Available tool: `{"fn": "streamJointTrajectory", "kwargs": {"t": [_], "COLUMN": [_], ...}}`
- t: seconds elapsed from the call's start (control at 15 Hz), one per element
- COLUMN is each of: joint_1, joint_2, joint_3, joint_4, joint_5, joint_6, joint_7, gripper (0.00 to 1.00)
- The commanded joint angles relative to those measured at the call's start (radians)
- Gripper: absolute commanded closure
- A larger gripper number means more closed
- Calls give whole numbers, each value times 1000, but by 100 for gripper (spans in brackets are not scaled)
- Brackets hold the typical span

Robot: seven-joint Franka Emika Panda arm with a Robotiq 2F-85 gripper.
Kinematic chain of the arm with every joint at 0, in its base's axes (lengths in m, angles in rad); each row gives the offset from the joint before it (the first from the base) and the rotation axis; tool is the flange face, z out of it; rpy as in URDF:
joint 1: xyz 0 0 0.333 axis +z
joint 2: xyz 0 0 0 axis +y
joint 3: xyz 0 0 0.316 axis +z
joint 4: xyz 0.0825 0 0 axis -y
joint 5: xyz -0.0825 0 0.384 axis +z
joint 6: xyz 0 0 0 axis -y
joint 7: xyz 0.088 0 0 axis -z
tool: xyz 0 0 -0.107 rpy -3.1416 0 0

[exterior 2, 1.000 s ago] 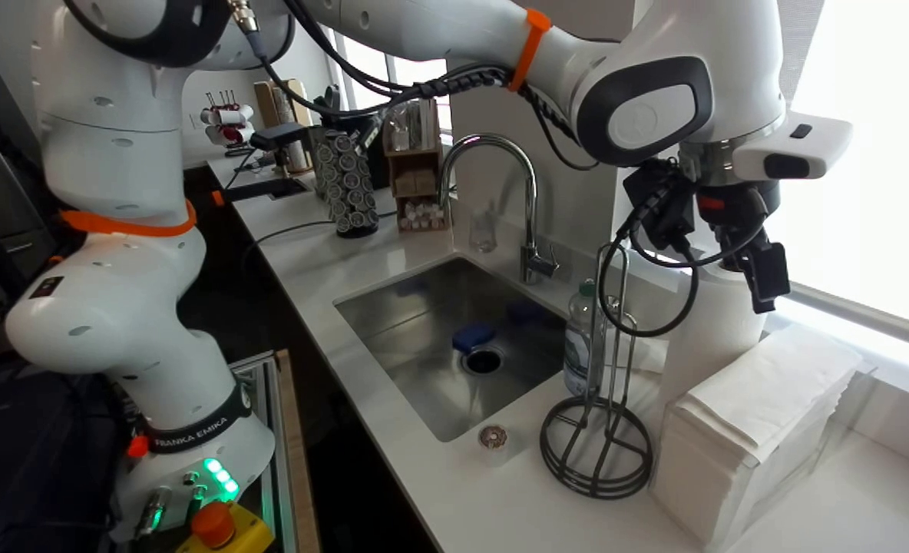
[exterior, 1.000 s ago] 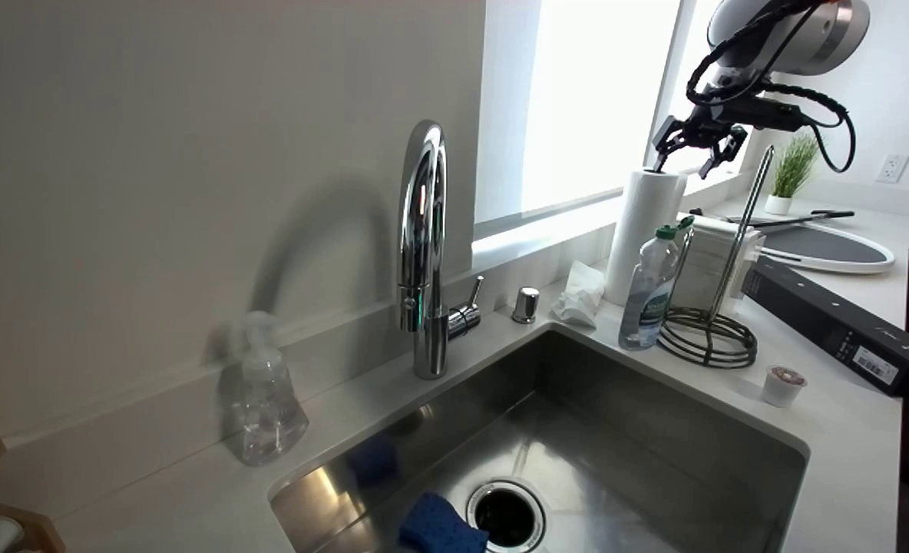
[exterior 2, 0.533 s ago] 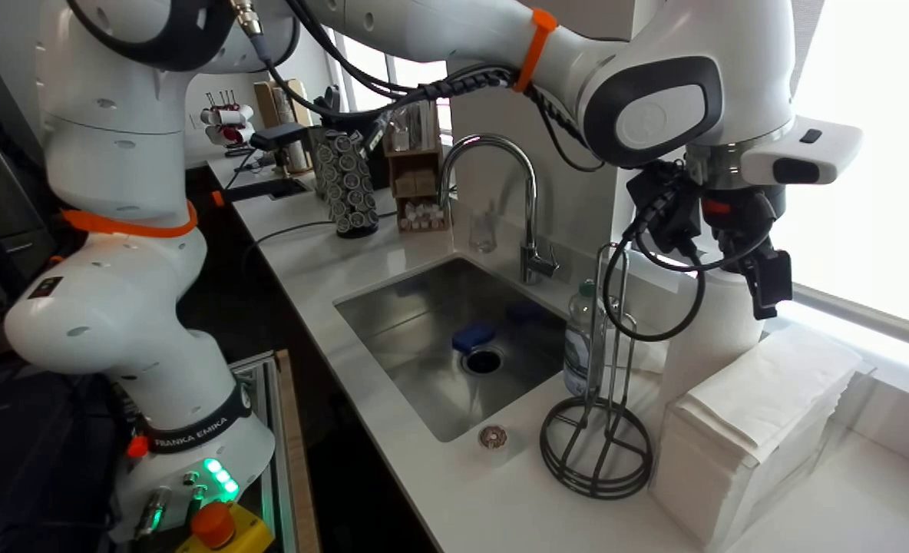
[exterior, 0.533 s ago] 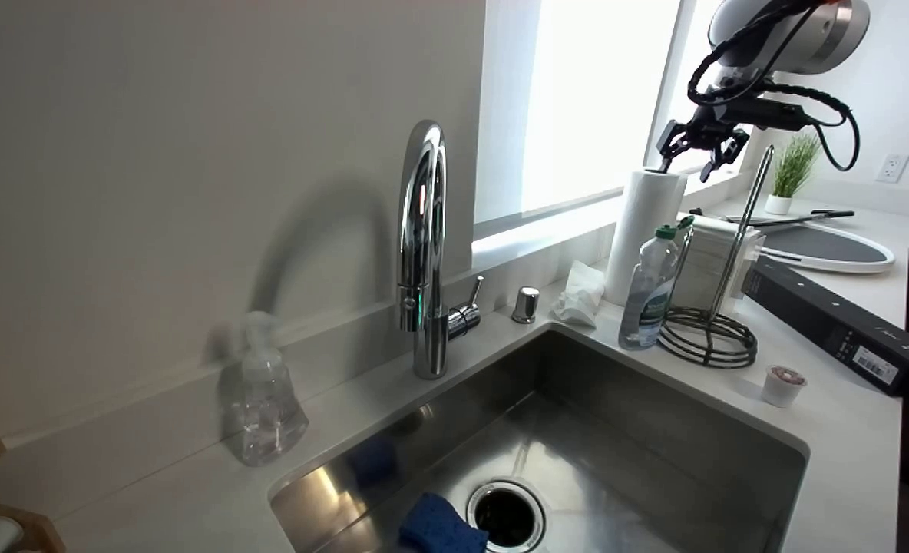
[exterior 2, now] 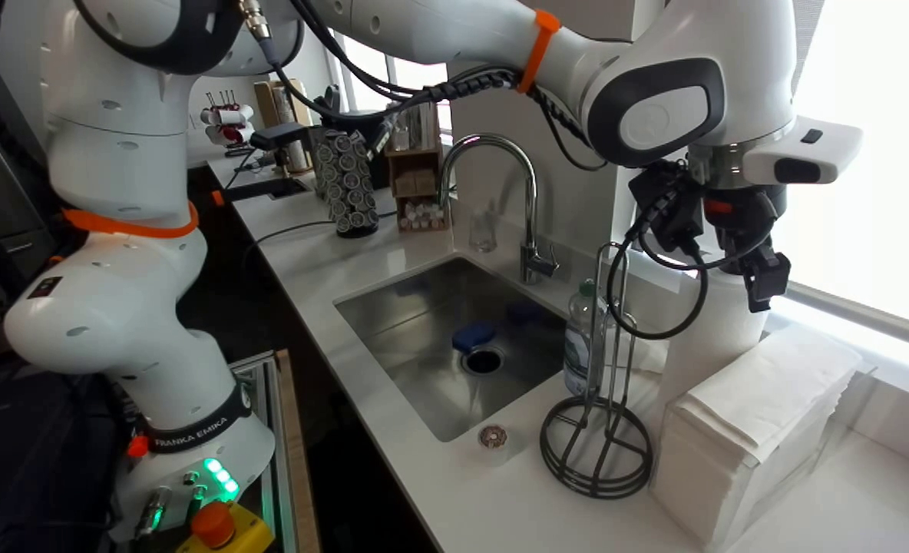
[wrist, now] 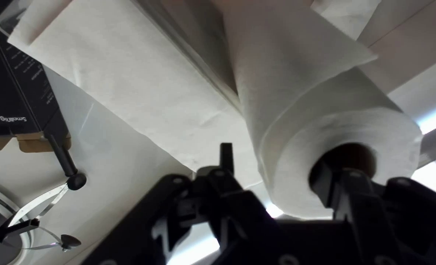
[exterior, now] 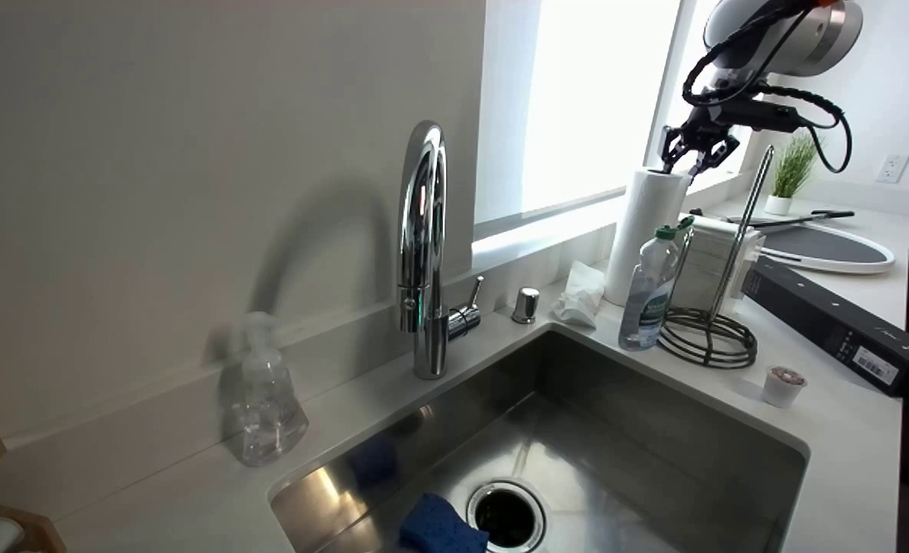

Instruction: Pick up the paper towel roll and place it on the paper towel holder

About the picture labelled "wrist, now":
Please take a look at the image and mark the dark printed box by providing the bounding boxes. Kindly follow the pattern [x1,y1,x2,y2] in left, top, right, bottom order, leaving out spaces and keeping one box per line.
[0,8,74,152]

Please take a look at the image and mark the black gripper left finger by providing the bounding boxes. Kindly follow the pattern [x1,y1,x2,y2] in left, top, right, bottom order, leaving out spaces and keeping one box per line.
[194,141,282,248]

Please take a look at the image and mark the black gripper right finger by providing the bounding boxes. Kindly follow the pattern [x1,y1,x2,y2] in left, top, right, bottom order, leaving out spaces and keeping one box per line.
[310,157,394,225]

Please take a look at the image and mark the stack of folded paper towels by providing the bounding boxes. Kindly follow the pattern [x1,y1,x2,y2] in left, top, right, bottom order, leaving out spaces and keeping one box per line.
[7,0,261,173]

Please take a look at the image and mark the white paper towel roll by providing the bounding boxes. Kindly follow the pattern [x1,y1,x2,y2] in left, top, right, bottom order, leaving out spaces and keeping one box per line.
[222,0,425,220]

